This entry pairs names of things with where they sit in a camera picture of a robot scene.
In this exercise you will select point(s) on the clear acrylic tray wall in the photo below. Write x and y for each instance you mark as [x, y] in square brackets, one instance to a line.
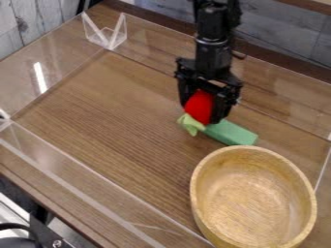
[91, 142]

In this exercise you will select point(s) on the green foam block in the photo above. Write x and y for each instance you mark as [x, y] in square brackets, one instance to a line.
[230, 134]

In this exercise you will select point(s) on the wooden bowl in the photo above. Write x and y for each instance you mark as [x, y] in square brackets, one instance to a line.
[251, 199]

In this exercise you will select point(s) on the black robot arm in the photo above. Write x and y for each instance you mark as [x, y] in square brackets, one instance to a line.
[217, 18]

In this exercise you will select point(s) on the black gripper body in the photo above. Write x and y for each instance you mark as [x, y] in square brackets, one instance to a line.
[210, 67]

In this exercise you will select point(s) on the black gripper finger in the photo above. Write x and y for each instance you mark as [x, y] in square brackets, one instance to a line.
[187, 88]
[223, 101]

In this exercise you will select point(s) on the black metal stand bracket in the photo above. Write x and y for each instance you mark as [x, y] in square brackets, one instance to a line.
[29, 233]

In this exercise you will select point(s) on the red plush strawberry green leaf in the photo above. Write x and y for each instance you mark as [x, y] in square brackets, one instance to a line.
[198, 110]

